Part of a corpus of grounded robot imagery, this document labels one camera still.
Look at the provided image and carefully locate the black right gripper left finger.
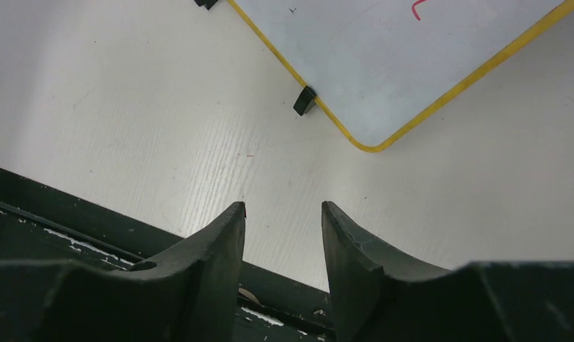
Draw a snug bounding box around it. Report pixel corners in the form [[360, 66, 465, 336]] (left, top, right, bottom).
[[0, 204, 245, 341]]

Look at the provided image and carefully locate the black metal base plate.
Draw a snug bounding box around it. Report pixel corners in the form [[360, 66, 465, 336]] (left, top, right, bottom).
[[0, 168, 334, 341]]

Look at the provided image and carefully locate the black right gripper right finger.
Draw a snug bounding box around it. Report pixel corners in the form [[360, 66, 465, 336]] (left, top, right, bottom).
[[322, 201, 574, 341]]

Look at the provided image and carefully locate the yellow framed whiteboard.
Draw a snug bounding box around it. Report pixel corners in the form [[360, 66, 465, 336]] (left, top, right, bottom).
[[231, 1, 574, 152]]

